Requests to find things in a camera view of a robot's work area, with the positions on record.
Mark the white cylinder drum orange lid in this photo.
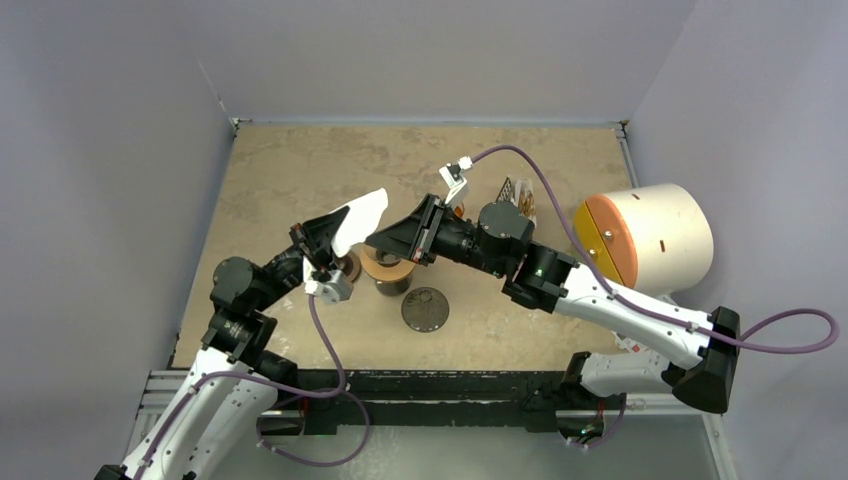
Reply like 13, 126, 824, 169
574, 183, 714, 296

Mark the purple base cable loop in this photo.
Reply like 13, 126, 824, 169
256, 388, 371, 468

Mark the orange filter paper box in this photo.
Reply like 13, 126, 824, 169
496, 176, 537, 224

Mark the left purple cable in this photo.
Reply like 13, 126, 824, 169
132, 294, 349, 480

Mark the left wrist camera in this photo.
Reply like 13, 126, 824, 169
302, 259, 354, 305

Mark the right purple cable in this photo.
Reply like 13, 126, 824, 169
458, 144, 841, 354

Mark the white paper coffee filter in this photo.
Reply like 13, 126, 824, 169
331, 188, 388, 258

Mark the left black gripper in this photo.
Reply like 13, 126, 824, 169
253, 204, 351, 311

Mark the aluminium frame rail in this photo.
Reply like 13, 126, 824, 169
122, 369, 737, 480

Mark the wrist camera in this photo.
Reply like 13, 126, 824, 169
302, 259, 354, 305
438, 156, 474, 209

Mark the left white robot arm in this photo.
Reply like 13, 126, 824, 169
96, 206, 352, 479

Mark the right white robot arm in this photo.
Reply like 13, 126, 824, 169
365, 194, 739, 414

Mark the wooden ring dripper stand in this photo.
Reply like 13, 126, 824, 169
360, 245, 416, 297

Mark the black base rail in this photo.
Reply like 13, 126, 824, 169
275, 369, 624, 435

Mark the brown wooden round coaster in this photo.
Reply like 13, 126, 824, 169
336, 251, 362, 283

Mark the dark ribbed glass cone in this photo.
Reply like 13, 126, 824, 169
401, 287, 450, 333

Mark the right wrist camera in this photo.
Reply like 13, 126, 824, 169
438, 156, 474, 209

